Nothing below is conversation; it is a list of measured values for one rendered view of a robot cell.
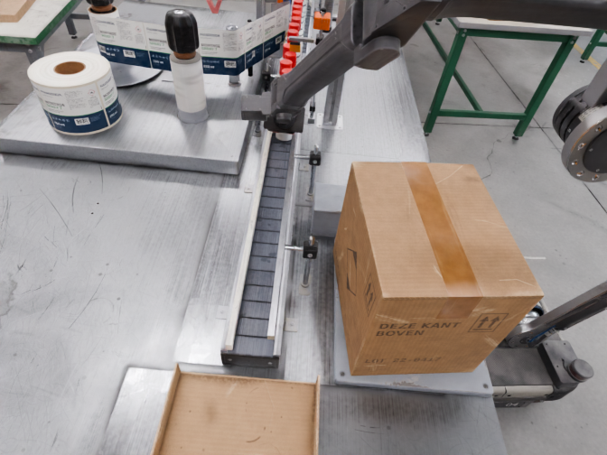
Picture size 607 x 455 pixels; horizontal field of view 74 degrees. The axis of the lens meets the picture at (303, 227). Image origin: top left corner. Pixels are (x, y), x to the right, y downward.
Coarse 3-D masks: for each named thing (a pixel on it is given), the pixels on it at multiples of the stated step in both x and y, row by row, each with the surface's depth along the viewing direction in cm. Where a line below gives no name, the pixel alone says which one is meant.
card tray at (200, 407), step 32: (192, 384) 74; (224, 384) 74; (256, 384) 74; (288, 384) 75; (192, 416) 70; (224, 416) 70; (256, 416) 71; (288, 416) 71; (160, 448) 66; (192, 448) 67; (224, 448) 67; (256, 448) 67; (288, 448) 68
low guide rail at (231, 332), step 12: (264, 156) 107; (264, 168) 104; (252, 216) 92; (252, 228) 89; (252, 240) 89; (240, 276) 81; (240, 288) 79; (240, 300) 78; (228, 336) 72; (228, 348) 72
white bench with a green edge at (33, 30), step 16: (48, 0) 193; (64, 0) 194; (80, 0) 216; (144, 0) 321; (32, 16) 179; (48, 16) 181; (64, 16) 199; (80, 16) 329; (0, 32) 167; (16, 32) 168; (32, 32) 169; (48, 32) 176; (0, 48) 173; (16, 48) 174; (32, 48) 173
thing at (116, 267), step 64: (128, 0) 193; (320, 128) 133; (384, 128) 136; (0, 192) 102; (64, 192) 104; (128, 192) 106; (192, 192) 108; (0, 256) 89; (64, 256) 91; (128, 256) 92; (192, 256) 93; (320, 256) 97; (0, 320) 79; (64, 320) 80; (128, 320) 81; (192, 320) 82; (320, 320) 85; (0, 384) 71; (64, 384) 72; (128, 384) 73; (320, 384) 76; (0, 448) 65; (64, 448) 65; (128, 448) 66; (320, 448) 68; (384, 448) 69; (448, 448) 70
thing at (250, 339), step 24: (288, 144) 117; (264, 192) 103; (264, 216) 97; (264, 240) 92; (264, 264) 88; (264, 288) 83; (240, 312) 79; (264, 312) 79; (240, 336) 76; (264, 336) 76
